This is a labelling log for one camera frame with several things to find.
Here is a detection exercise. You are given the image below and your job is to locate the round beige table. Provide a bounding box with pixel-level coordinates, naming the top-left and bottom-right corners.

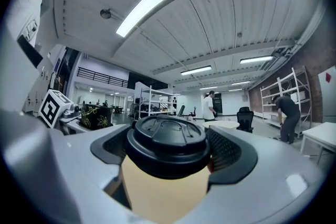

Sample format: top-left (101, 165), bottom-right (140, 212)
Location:
top-left (202, 120), bottom-right (240, 131)

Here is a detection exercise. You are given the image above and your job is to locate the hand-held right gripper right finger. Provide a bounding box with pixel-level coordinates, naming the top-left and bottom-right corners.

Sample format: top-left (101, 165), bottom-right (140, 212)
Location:
top-left (167, 125), bottom-right (326, 224)

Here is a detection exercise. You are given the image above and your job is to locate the white empty metal rack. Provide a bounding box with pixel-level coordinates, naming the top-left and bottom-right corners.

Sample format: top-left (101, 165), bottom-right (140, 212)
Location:
top-left (259, 66), bottom-right (313, 137)

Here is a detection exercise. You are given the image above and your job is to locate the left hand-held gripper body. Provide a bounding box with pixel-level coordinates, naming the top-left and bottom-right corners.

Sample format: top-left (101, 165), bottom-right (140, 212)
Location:
top-left (38, 88), bottom-right (81, 136)

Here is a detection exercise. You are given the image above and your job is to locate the long ceiling light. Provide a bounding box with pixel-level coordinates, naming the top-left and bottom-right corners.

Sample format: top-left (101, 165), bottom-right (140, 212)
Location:
top-left (239, 55), bottom-right (275, 65)
top-left (115, 0), bottom-right (173, 38)
top-left (180, 65), bottom-right (213, 77)

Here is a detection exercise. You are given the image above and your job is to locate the white rectangular desk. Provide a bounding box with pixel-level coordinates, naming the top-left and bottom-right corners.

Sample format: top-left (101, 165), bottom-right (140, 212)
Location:
top-left (300, 121), bottom-right (336, 166)

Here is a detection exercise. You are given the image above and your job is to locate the black balcony railing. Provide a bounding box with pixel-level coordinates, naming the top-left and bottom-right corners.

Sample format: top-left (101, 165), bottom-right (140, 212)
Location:
top-left (76, 66), bottom-right (130, 89)

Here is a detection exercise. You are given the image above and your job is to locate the person's white printed shirt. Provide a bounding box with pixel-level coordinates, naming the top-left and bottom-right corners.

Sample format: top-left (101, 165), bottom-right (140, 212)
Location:
top-left (5, 0), bottom-right (47, 72)

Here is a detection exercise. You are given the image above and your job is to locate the white rack with goods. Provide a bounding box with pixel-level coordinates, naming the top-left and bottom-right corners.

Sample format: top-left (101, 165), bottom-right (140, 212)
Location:
top-left (139, 85), bottom-right (178, 120)

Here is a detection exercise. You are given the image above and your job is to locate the grey metal cabinet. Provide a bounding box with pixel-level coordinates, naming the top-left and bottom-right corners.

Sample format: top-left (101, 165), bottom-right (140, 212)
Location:
top-left (317, 65), bottom-right (336, 124)

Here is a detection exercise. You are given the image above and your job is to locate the black office chair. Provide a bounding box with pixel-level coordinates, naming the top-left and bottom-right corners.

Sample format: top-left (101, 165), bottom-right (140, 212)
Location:
top-left (236, 106), bottom-right (255, 134)

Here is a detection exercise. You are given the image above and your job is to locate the black shoulder strap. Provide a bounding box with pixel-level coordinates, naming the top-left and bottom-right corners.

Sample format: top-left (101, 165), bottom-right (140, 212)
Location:
top-left (16, 34), bottom-right (44, 69)

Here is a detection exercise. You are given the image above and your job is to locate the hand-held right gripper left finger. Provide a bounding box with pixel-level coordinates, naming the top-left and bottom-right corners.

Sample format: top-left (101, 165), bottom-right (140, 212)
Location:
top-left (0, 109), bottom-right (158, 224)

